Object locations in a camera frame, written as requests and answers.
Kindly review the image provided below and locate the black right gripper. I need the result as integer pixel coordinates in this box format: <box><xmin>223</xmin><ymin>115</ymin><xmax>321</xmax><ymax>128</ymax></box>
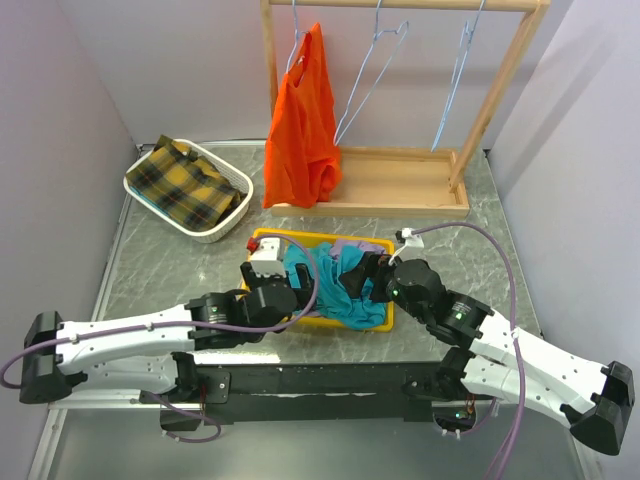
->
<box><xmin>338</xmin><ymin>250</ymin><xmax>429</xmax><ymax>324</ymax></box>

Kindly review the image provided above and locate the teal t shirt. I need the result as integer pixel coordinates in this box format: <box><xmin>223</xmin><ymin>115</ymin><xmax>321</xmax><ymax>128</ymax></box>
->
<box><xmin>283</xmin><ymin>238</ymin><xmax>393</xmax><ymax>332</ymax></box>

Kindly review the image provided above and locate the blue wire hanger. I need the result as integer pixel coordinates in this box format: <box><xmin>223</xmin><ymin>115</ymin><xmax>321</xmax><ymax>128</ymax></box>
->
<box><xmin>431</xmin><ymin>0</ymin><xmax>486</xmax><ymax>151</ymax></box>
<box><xmin>285</xmin><ymin>0</ymin><xmax>307</xmax><ymax>73</ymax></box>
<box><xmin>333</xmin><ymin>1</ymin><xmax>410</xmax><ymax>146</ymax></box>

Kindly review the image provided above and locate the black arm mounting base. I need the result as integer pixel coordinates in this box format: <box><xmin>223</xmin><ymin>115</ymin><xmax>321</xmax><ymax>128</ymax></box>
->
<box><xmin>138</xmin><ymin>362</ymin><xmax>496</xmax><ymax>433</ymax></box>

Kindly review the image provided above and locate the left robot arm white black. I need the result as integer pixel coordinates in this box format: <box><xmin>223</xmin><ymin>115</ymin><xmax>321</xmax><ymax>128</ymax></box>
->
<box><xmin>18</xmin><ymin>261</ymin><xmax>318</xmax><ymax>404</ymax></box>

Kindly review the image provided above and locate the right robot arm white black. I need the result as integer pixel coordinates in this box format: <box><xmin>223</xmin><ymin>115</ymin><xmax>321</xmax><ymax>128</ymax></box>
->
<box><xmin>339</xmin><ymin>252</ymin><xmax>635</xmax><ymax>456</ymax></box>

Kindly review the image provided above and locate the lavender t shirt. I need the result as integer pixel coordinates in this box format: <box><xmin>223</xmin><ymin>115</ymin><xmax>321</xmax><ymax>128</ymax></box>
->
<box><xmin>329</xmin><ymin>238</ymin><xmax>387</xmax><ymax>260</ymax></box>

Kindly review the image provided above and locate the orange t shirt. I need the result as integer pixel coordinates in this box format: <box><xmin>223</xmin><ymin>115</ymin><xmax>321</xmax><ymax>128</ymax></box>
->
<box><xmin>263</xmin><ymin>23</ymin><xmax>343</xmax><ymax>208</ymax></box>

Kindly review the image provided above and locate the yellow plaid shirt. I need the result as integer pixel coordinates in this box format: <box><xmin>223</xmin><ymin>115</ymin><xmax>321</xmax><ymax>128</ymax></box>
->
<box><xmin>125</xmin><ymin>135</ymin><xmax>246</xmax><ymax>233</ymax></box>

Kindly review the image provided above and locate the white plastic basket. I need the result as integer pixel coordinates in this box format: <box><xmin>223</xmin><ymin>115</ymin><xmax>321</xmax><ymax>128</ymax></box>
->
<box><xmin>123</xmin><ymin>135</ymin><xmax>254</xmax><ymax>243</ymax></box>

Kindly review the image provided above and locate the wooden clothes rack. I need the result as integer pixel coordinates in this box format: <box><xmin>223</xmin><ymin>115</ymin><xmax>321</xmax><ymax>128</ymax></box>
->
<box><xmin>271</xmin><ymin>1</ymin><xmax>550</xmax><ymax>219</ymax></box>

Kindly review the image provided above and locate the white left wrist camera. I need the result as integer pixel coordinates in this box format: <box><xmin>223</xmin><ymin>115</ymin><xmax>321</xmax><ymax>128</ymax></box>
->
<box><xmin>249</xmin><ymin>237</ymin><xmax>286</xmax><ymax>278</ymax></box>

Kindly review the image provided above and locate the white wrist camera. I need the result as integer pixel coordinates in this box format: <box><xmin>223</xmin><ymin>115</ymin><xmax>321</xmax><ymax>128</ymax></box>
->
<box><xmin>389</xmin><ymin>227</ymin><xmax>424</xmax><ymax>265</ymax></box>
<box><xmin>249</xmin><ymin>237</ymin><xmax>286</xmax><ymax>278</ymax></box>

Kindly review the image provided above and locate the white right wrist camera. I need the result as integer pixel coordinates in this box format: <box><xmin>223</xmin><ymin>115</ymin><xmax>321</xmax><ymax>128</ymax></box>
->
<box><xmin>389</xmin><ymin>227</ymin><xmax>424</xmax><ymax>265</ymax></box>

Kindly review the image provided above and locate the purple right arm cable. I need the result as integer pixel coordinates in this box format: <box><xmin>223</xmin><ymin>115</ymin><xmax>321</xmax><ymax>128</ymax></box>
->
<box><xmin>412</xmin><ymin>221</ymin><xmax>527</xmax><ymax>480</ymax></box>

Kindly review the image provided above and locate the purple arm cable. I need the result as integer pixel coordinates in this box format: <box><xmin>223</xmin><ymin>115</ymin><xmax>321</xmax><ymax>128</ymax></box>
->
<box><xmin>0</xmin><ymin>235</ymin><xmax>321</xmax><ymax>389</ymax></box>
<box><xmin>412</xmin><ymin>221</ymin><xmax>527</xmax><ymax>480</ymax></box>

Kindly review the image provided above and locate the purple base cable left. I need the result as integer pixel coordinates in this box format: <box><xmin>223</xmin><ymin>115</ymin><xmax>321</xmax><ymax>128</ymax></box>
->
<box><xmin>147</xmin><ymin>391</ymin><xmax>223</xmax><ymax>444</ymax></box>

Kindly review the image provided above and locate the blue wire hanger under orange shirt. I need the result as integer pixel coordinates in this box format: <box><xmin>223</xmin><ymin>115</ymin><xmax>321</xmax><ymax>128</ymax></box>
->
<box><xmin>285</xmin><ymin>0</ymin><xmax>307</xmax><ymax>73</ymax></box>

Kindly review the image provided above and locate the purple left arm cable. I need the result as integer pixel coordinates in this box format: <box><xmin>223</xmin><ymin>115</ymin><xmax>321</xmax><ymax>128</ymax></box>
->
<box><xmin>0</xmin><ymin>235</ymin><xmax>321</xmax><ymax>389</ymax></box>

